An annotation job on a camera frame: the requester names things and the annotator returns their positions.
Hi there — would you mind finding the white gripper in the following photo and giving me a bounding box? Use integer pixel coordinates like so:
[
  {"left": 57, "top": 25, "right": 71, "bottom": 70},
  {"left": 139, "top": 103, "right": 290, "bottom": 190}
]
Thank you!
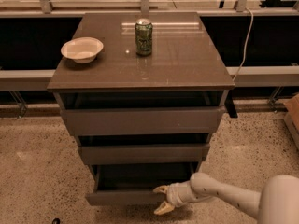
[{"left": 153, "top": 181, "right": 199, "bottom": 216}]

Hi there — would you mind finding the grey drawer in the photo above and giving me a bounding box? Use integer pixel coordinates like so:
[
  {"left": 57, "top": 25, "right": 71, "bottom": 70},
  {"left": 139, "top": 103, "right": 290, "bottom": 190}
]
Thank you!
[
  {"left": 78, "top": 144, "right": 210, "bottom": 165},
  {"left": 61, "top": 107, "right": 224, "bottom": 136},
  {"left": 86, "top": 162, "right": 199, "bottom": 206}
]

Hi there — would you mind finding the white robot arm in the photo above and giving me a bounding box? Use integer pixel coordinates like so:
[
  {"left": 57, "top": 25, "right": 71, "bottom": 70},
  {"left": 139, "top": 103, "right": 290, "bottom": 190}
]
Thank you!
[{"left": 153, "top": 173, "right": 299, "bottom": 224}]

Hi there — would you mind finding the grey drawer cabinet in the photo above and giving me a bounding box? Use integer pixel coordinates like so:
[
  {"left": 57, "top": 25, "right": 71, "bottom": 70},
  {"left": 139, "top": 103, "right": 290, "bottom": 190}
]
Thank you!
[{"left": 47, "top": 11, "right": 235, "bottom": 190}]

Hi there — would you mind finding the cardboard box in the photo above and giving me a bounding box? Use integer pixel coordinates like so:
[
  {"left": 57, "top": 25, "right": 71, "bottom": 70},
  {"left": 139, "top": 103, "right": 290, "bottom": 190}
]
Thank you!
[{"left": 284, "top": 94, "right": 299, "bottom": 149}]

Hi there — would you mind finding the white bowl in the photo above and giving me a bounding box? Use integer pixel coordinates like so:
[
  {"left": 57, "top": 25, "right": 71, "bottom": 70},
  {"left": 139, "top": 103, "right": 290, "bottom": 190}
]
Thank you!
[{"left": 61, "top": 37, "right": 104, "bottom": 63}]

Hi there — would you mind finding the green soda can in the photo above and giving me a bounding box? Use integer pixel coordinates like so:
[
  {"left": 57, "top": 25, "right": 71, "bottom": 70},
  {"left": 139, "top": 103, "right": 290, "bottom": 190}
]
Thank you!
[{"left": 135, "top": 18, "right": 153, "bottom": 56}]

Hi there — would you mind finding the white cable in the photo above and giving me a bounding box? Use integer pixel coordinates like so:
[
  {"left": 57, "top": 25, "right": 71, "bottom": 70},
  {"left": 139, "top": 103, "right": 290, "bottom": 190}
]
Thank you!
[{"left": 231, "top": 7, "right": 255, "bottom": 82}]

